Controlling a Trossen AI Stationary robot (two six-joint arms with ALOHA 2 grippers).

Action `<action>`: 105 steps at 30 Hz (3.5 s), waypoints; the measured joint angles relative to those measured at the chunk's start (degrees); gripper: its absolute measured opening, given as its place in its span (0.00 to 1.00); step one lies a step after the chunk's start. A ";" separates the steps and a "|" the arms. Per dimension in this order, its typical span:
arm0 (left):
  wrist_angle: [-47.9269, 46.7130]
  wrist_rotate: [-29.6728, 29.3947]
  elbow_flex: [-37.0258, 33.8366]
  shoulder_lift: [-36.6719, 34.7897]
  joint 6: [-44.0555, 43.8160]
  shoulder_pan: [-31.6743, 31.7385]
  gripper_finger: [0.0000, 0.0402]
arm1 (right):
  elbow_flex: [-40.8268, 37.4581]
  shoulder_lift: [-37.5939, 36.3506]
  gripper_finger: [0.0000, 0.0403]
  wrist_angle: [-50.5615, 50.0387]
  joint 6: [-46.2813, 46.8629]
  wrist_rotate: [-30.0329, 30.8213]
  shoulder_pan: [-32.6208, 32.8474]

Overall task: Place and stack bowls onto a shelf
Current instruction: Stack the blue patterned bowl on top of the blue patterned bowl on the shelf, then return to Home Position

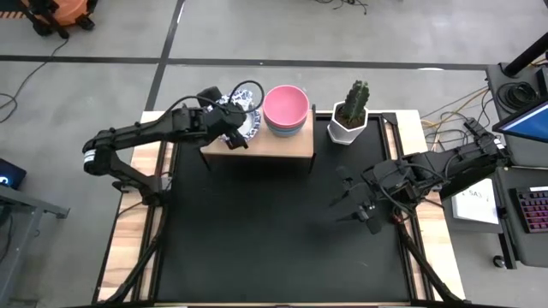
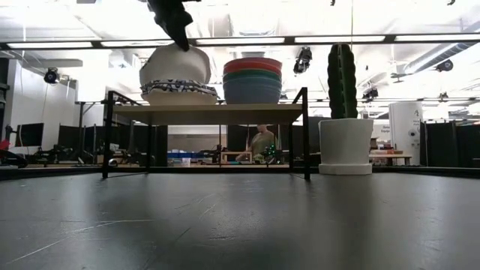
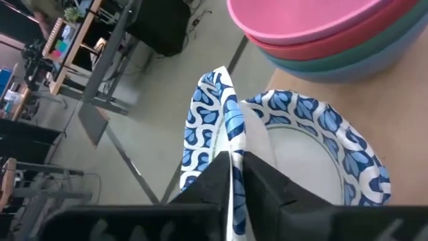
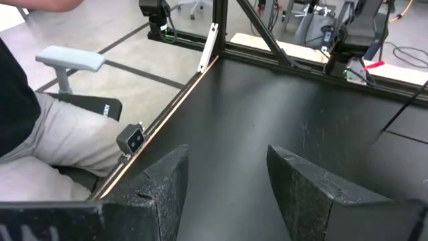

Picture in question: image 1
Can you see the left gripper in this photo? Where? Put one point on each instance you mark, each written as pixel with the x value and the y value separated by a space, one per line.
pixel 218 122

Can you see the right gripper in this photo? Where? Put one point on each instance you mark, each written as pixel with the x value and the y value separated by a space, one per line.
pixel 387 188

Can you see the green plastic bowl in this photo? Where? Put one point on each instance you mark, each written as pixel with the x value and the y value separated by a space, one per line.
pixel 286 131

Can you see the pink plastic bowl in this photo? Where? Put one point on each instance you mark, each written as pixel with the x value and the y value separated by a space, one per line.
pixel 286 104

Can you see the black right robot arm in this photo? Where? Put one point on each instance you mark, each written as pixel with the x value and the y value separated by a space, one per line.
pixel 462 164

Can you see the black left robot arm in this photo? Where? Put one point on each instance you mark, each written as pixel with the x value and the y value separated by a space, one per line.
pixel 141 130

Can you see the wooden shelf with black legs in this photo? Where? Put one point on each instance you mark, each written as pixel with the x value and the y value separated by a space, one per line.
pixel 282 145

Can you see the grey side shelf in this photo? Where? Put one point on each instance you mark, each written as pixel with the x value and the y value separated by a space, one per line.
pixel 471 229

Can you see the white hexagonal plant pot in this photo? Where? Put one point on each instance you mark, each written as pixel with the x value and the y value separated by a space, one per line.
pixel 342 134

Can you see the black table mat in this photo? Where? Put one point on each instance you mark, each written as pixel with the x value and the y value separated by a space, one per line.
pixel 274 239

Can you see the green cactus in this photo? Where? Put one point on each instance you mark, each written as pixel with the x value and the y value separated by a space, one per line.
pixel 357 100

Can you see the black diagonal desk strut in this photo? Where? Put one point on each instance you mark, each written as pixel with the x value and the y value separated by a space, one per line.
pixel 466 188

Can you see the white paper sign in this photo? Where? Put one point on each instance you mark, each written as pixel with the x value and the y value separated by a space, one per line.
pixel 475 209

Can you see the black power strip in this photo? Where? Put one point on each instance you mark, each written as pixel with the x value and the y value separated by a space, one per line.
pixel 471 125

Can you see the black caster wheel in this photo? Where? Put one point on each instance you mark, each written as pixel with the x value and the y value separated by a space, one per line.
pixel 498 262

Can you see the grey equipment cart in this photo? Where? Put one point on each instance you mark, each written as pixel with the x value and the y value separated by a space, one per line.
pixel 494 98

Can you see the black backlit keyboard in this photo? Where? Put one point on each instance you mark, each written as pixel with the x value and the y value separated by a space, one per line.
pixel 533 209

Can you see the grey keyboard desk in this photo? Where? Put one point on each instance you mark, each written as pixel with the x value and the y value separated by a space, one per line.
pixel 531 248

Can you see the computer monitor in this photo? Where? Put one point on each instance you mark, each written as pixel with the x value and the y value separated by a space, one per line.
pixel 531 124

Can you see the grey metal desk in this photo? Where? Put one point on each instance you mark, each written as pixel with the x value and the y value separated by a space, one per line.
pixel 38 205

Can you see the orange shop vacuum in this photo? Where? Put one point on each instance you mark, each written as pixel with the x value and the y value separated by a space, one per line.
pixel 68 13

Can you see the black pole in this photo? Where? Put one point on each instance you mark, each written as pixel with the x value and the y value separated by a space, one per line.
pixel 528 53

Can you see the black device with blue light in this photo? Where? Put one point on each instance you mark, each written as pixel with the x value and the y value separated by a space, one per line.
pixel 10 173

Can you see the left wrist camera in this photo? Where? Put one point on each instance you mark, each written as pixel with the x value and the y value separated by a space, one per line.
pixel 210 96

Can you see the black aluminium frame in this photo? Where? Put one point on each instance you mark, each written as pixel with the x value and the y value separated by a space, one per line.
pixel 151 274

